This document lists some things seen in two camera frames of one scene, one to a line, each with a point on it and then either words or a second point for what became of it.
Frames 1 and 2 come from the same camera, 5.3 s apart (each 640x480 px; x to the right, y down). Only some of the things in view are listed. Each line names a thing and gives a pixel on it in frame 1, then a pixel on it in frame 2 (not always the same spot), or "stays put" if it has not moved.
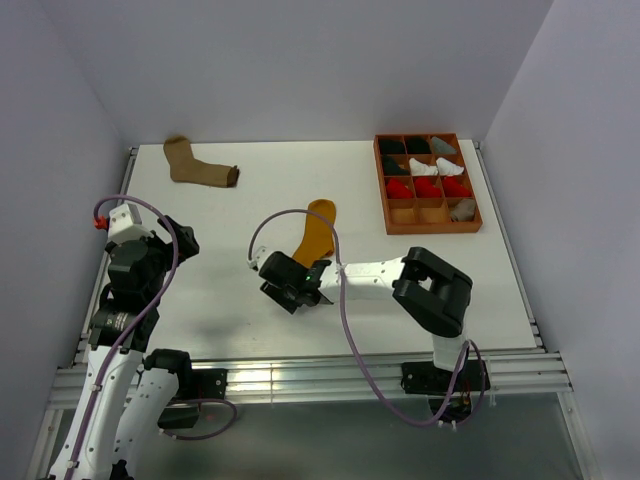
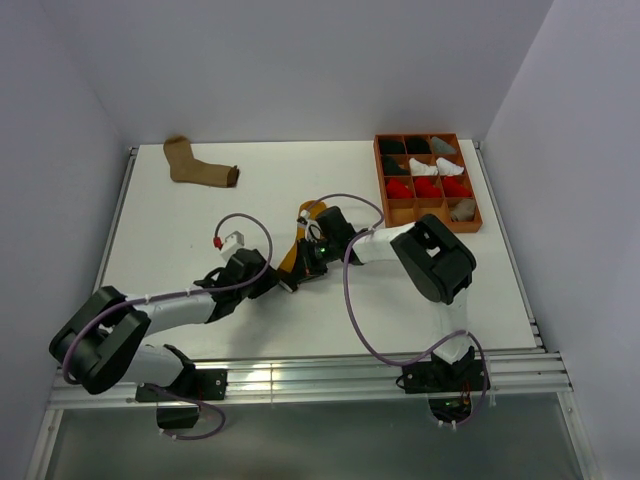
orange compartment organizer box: x=425 y=184 stays put
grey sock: x=464 y=210 stays put
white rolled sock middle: x=420 y=169 stays put
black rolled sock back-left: x=390 y=146 stays put
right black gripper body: x=286 y=298 to x=317 y=255
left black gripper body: x=163 y=255 to x=257 y=288
